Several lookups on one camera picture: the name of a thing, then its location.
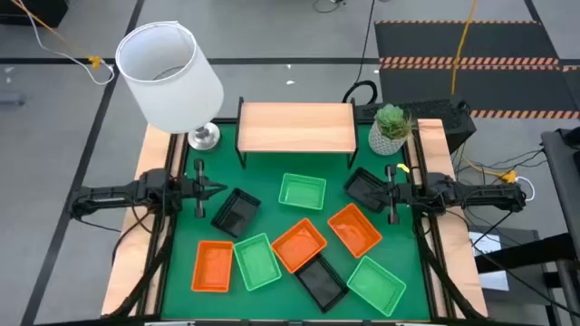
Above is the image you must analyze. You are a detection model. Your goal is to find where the black hanging cable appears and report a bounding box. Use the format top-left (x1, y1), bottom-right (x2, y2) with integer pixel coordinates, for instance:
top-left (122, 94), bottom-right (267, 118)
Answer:
top-left (342, 0), bottom-right (378, 105)

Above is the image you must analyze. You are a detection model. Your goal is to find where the orange cord with yellow connector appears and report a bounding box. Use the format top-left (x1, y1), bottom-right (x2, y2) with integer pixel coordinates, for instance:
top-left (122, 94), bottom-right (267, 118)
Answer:
top-left (11, 0), bottom-right (103, 70)

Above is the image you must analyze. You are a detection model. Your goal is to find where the black side table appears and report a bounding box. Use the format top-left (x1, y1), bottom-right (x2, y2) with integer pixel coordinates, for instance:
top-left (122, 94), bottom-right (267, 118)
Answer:
top-left (541, 128), bottom-right (580, 254)

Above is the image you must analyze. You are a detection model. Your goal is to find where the succulent in patterned white pot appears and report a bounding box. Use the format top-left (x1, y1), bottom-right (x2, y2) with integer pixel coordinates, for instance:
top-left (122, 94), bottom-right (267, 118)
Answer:
top-left (367, 102), bottom-right (414, 157)

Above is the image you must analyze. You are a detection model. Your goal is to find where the white shade silver table lamp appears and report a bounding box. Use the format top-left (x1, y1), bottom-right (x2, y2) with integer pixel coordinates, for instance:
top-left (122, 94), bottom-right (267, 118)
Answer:
top-left (115, 20), bottom-right (226, 151)

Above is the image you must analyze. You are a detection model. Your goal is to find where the grey floor object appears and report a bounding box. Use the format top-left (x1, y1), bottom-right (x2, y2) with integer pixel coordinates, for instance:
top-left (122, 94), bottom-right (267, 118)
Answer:
top-left (0, 91), bottom-right (26, 107)

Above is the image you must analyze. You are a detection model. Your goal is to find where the thick white power cable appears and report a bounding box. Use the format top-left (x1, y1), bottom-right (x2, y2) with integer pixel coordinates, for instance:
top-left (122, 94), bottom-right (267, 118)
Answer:
top-left (516, 175), bottom-right (537, 203)

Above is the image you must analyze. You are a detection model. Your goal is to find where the wooden shelf with black frame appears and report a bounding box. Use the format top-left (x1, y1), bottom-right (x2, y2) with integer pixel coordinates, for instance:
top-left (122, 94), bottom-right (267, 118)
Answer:
top-left (234, 96), bottom-right (360, 171)

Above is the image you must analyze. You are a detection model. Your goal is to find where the green slotted plastic basket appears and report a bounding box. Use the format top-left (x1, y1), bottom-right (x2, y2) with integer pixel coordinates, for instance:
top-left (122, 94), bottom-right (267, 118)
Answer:
top-left (346, 255), bottom-right (408, 318)
top-left (232, 232), bottom-right (283, 292)
top-left (277, 172), bottom-right (328, 212)

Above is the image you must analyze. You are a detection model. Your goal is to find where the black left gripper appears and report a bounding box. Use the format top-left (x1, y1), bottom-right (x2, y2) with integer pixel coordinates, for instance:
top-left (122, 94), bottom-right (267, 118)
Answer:
top-left (179, 158), bottom-right (229, 219)

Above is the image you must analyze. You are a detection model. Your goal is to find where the yellow hanging cable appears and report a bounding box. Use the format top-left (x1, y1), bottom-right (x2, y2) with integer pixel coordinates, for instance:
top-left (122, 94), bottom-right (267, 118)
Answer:
top-left (450, 0), bottom-right (479, 95)

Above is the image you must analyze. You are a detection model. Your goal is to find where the black perforated computer tower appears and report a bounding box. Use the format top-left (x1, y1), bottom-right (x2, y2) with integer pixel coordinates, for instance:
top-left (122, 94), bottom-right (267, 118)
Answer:
top-left (354, 98), bottom-right (478, 142)

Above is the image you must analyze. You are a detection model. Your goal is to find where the white paper sheet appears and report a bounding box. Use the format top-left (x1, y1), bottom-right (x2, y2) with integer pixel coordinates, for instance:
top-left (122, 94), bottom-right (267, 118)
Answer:
top-left (469, 230), bottom-right (511, 292)

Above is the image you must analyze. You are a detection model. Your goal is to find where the black hazard-striped floor mat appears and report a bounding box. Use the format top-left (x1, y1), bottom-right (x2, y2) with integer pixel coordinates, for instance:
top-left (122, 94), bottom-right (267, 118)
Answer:
top-left (373, 19), bottom-right (580, 120)

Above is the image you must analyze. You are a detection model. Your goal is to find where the light wooden table board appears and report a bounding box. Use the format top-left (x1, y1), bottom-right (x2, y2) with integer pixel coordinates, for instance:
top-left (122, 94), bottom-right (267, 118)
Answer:
top-left (101, 124), bottom-right (187, 317)
top-left (414, 118), bottom-right (489, 318)

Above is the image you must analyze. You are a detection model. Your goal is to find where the green table mat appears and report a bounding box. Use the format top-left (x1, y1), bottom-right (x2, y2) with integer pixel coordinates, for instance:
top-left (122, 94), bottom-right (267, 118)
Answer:
top-left (160, 121), bottom-right (431, 321)

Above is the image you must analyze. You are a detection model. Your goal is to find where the thin white floor cable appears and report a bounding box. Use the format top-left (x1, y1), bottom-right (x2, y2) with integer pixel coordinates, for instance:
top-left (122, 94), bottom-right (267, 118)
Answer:
top-left (17, 0), bottom-right (116, 86)

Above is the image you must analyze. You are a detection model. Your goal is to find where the black floor box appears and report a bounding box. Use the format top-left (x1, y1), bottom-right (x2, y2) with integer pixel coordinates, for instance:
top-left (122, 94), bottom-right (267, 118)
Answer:
top-left (0, 0), bottom-right (70, 27)

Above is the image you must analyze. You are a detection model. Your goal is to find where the black slotted plastic basket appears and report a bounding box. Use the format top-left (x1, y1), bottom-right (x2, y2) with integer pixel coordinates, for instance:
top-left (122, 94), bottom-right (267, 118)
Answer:
top-left (343, 166), bottom-right (391, 214)
top-left (294, 253), bottom-right (351, 314)
top-left (210, 187), bottom-right (263, 240)

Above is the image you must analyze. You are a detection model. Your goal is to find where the black metal beam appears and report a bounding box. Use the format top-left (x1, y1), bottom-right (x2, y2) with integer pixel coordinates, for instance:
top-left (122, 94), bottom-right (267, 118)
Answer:
top-left (473, 233), bottom-right (580, 275)

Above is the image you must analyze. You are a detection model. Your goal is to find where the orange slotted plastic basket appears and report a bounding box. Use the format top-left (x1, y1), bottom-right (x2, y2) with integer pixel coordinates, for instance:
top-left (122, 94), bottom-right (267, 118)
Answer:
top-left (326, 202), bottom-right (383, 259)
top-left (190, 239), bottom-right (235, 293)
top-left (270, 217), bottom-right (328, 274)

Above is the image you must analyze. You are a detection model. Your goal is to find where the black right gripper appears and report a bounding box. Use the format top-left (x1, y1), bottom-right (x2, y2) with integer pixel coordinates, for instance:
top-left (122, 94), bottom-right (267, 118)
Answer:
top-left (362, 164), bottom-right (416, 225)

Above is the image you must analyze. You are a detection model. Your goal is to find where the black coiled floor cable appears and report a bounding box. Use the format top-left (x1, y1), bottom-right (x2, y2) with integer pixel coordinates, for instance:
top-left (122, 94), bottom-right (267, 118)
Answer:
top-left (312, 0), bottom-right (346, 14)

